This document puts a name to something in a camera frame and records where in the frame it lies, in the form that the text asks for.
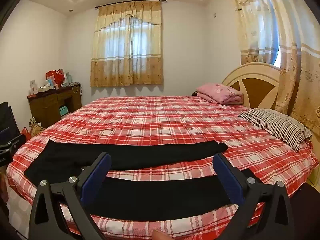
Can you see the black pants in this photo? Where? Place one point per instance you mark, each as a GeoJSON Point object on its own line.
{"type": "Point", "coordinates": [150, 155]}

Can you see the pale blue box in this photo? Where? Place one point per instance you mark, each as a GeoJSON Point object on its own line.
{"type": "Point", "coordinates": [50, 83]}

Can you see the white quilted mattress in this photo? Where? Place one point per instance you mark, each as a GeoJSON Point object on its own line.
{"type": "Point", "coordinates": [22, 212]}

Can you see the folded pink blanket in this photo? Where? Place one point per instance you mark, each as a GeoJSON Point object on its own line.
{"type": "Point", "coordinates": [220, 92]}

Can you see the person's right hand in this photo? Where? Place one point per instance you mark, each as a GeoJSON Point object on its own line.
{"type": "Point", "coordinates": [161, 235]}

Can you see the red plaid bed sheet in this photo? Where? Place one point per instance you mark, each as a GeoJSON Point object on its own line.
{"type": "Point", "coordinates": [160, 120]}

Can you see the red gift bag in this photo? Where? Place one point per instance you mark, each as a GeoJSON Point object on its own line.
{"type": "Point", "coordinates": [53, 76]}

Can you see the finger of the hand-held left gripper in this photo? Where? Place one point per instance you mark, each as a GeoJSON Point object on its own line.
{"type": "Point", "coordinates": [15, 142]}

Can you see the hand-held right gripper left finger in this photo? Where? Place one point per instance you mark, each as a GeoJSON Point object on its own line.
{"type": "Point", "coordinates": [96, 178]}

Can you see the cream wooden headboard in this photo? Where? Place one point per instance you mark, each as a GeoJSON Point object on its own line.
{"type": "Point", "coordinates": [257, 88]}

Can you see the patterned bag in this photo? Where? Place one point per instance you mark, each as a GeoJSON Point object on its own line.
{"type": "Point", "coordinates": [36, 128]}

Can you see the teal box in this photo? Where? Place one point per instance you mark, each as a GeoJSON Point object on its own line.
{"type": "Point", "coordinates": [64, 110]}

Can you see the wooden side cabinet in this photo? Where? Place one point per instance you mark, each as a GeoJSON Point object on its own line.
{"type": "Point", "coordinates": [45, 107]}

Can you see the red plastic bag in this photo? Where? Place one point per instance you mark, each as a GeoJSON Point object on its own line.
{"type": "Point", "coordinates": [26, 133]}

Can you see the beige floral window curtain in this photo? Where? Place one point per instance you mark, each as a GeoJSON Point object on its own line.
{"type": "Point", "coordinates": [125, 55]}
{"type": "Point", "coordinates": [300, 80]}

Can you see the dark curtain rod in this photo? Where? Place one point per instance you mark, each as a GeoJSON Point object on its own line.
{"type": "Point", "coordinates": [112, 4]}

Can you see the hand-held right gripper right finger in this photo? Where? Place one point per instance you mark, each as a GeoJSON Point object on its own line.
{"type": "Point", "coordinates": [230, 180]}

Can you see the white card box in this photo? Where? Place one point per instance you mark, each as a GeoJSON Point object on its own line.
{"type": "Point", "coordinates": [33, 86]}

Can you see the striped pillow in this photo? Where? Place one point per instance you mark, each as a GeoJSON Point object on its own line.
{"type": "Point", "coordinates": [275, 125]}

